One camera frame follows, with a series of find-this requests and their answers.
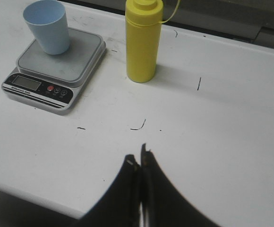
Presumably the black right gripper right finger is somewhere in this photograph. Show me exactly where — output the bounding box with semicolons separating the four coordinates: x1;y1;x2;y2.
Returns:
140;143;218;227

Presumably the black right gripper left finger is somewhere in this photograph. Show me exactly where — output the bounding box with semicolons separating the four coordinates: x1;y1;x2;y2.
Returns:
73;154;141;227

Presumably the yellow squeeze bottle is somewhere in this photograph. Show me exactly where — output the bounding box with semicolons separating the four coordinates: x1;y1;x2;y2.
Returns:
125;0;181;83

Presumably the light blue plastic cup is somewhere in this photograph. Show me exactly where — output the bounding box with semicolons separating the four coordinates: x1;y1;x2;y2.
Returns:
23;0;70;55

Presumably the silver electronic kitchen scale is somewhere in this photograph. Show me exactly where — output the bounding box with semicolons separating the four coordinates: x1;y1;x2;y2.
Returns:
1;28;106;115

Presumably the grey stone countertop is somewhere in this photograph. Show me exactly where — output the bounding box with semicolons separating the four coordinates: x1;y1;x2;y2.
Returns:
63;0;274;52

